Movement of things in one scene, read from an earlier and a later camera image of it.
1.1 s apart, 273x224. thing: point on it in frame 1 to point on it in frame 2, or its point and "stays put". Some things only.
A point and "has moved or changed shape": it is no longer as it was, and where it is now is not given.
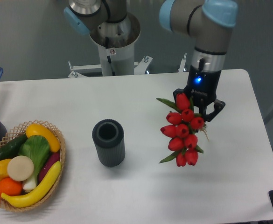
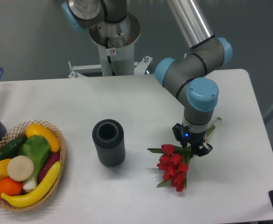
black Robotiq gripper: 201,86 to 195,140
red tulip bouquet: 183,125 has moved or changed shape
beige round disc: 20,168 stays put
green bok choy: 38,149 stays put
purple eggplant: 53,157 stays put
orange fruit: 7,186 stays put
